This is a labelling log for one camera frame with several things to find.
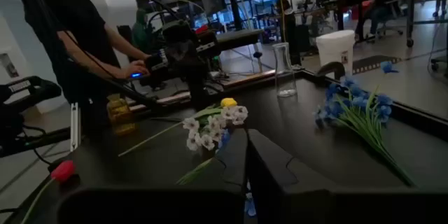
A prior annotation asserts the wheeled workbench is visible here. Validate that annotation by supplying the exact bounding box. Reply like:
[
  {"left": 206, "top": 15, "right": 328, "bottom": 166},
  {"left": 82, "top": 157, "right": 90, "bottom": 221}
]
[{"left": 405, "top": 0, "right": 448, "bottom": 48}]

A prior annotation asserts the striped floor mat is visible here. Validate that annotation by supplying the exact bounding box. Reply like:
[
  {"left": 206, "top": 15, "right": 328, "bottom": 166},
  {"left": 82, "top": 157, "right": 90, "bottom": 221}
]
[{"left": 352, "top": 55, "right": 403, "bottom": 75}]

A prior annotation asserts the fire extinguisher cabinet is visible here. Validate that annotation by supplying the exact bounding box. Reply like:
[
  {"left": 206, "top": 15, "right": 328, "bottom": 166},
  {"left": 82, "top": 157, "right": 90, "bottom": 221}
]
[{"left": 0, "top": 52, "right": 20, "bottom": 80}]

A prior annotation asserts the black office chair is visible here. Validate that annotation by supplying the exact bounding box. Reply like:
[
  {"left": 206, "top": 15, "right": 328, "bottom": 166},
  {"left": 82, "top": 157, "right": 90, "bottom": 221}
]
[{"left": 376, "top": 0, "right": 405, "bottom": 39}]

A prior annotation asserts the red tulip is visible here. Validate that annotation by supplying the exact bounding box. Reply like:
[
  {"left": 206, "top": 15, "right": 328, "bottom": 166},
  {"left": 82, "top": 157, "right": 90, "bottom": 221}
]
[{"left": 20, "top": 160, "right": 77, "bottom": 224}]

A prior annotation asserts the dark desk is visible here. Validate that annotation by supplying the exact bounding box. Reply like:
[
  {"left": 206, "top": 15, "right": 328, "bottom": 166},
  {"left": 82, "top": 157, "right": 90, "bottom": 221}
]
[{"left": 215, "top": 29, "right": 265, "bottom": 53}]

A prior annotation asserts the black cabinet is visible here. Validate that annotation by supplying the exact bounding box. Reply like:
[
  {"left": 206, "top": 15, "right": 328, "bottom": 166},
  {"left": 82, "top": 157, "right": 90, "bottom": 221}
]
[{"left": 283, "top": 8, "right": 311, "bottom": 67}]

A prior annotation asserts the black caster base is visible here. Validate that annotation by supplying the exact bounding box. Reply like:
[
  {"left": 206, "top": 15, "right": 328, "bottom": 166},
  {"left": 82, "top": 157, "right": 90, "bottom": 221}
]
[{"left": 429, "top": 55, "right": 448, "bottom": 78}]

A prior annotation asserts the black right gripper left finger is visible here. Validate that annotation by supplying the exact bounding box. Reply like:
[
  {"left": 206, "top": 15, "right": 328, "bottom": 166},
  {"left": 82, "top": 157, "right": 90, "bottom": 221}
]
[{"left": 55, "top": 128, "right": 248, "bottom": 224}]

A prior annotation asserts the white trash bin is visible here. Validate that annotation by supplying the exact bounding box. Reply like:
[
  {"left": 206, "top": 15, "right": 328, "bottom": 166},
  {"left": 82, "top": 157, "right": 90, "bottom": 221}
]
[{"left": 315, "top": 29, "right": 356, "bottom": 77}]

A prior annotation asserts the yellow tulip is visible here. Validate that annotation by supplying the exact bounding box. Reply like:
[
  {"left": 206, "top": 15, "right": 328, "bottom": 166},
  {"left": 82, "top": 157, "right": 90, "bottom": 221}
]
[{"left": 118, "top": 97, "right": 239, "bottom": 158}]

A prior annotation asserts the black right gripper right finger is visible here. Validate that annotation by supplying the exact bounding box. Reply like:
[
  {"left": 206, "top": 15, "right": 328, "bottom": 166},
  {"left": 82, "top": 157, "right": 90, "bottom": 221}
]
[{"left": 248, "top": 129, "right": 448, "bottom": 224}]

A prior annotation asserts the amber glass vase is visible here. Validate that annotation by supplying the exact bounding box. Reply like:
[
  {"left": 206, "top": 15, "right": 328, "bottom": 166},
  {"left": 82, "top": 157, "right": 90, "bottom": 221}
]
[{"left": 106, "top": 93, "right": 137, "bottom": 137}]

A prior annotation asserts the silver frame bracket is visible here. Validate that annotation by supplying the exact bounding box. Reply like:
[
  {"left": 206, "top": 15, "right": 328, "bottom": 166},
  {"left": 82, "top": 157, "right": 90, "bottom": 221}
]
[{"left": 69, "top": 102, "right": 82, "bottom": 152}]

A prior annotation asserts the clear glass vase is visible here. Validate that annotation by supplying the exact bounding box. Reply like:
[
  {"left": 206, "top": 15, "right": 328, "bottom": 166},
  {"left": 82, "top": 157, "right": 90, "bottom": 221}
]
[{"left": 272, "top": 41, "right": 298, "bottom": 98}]

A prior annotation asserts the long black desk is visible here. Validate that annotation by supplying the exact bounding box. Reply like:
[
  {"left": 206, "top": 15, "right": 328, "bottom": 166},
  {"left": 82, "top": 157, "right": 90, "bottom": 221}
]
[{"left": 323, "top": 0, "right": 381, "bottom": 43}]

